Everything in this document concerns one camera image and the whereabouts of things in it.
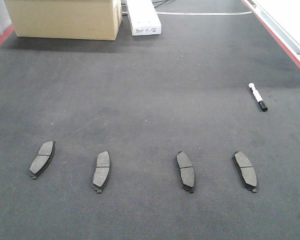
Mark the long white box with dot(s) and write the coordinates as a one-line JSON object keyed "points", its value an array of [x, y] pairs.
{"points": [[143, 18]]}

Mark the brake pad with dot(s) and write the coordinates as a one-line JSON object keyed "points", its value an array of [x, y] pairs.
{"points": [[102, 171], [246, 171], [186, 171], [43, 159]]}

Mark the cardboard box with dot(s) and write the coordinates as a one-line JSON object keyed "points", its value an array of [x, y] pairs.
{"points": [[66, 19]]}

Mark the black white marker pen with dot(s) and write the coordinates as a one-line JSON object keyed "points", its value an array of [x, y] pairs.
{"points": [[258, 97]]}

